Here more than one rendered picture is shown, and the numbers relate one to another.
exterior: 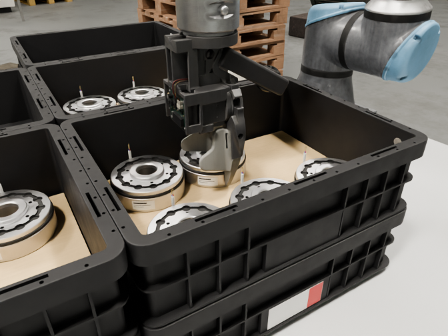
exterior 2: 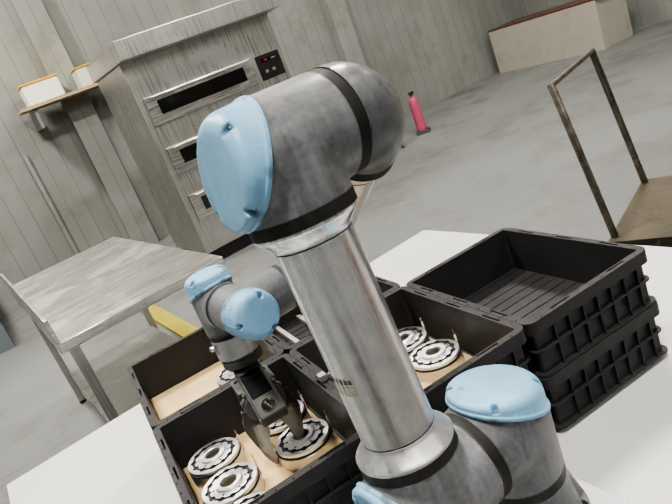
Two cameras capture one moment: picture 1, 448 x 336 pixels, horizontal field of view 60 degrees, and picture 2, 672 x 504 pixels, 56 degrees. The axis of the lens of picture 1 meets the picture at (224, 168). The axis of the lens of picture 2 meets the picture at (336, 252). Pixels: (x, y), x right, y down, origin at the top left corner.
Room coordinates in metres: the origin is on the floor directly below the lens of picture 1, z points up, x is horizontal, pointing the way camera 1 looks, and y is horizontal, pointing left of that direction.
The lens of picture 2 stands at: (0.89, -0.91, 1.46)
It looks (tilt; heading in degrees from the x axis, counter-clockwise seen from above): 17 degrees down; 101
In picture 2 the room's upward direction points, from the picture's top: 22 degrees counter-clockwise
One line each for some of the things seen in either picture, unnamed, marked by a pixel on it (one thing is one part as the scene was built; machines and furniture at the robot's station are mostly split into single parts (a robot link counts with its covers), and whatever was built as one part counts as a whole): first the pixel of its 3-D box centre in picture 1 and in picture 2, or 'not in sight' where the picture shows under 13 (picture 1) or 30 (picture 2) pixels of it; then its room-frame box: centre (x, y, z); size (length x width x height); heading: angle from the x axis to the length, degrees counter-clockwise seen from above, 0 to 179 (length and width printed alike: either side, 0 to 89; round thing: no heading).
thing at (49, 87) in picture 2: not in sight; (41, 91); (-2.91, 6.10, 2.15); 0.43 x 0.36 x 0.24; 38
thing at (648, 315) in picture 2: not in sight; (535, 339); (0.98, 0.29, 0.76); 0.40 x 0.30 x 0.12; 121
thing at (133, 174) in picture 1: (147, 171); not in sight; (0.47, 0.11, 0.86); 0.05 x 0.05 x 0.01
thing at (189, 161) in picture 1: (212, 153); (302, 437); (0.53, 0.02, 0.86); 0.10 x 0.10 x 0.01
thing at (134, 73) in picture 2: not in sight; (221, 133); (-0.96, 5.33, 1.06); 1.59 x 1.23 x 2.12; 38
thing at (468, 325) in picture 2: (155, 101); (404, 368); (0.72, 0.14, 0.87); 0.40 x 0.30 x 0.11; 121
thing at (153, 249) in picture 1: (238, 137); (254, 432); (0.47, -0.02, 0.92); 0.40 x 0.30 x 0.02; 121
